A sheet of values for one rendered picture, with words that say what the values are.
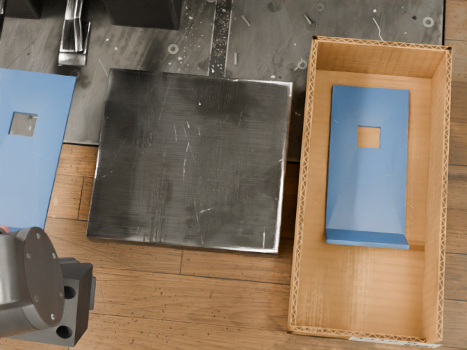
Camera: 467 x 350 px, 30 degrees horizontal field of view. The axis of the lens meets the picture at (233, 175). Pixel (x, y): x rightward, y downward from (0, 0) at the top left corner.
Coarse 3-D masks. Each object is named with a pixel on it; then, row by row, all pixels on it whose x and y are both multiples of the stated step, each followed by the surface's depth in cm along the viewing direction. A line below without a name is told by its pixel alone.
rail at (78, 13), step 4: (76, 0) 75; (80, 0) 74; (84, 0) 75; (88, 0) 77; (76, 4) 74; (80, 4) 74; (88, 4) 77; (76, 8) 74; (80, 8) 74; (84, 8) 75; (76, 12) 74; (80, 12) 74; (84, 12) 75; (76, 16) 74; (80, 16) 74; (84, 16) 76; (84, 20) 76
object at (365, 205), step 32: (352, 96) 80; (384, 96) 80; (352, 128) 79; (384, 128) 79; (352, 160) 79; (384, 160) 79; (352, 192) 78; (384, 192) 78; (352, 224) 77; (384, 224) 77
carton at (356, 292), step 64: (320, 64) 80; (384, 64) 79; (448, 64) 74; (320, 128) 80; (448, 128) 73; (320, 192) 78; (320, 256) 77; (384, 256) 77; (320, 320) 75; (384, 320) 75
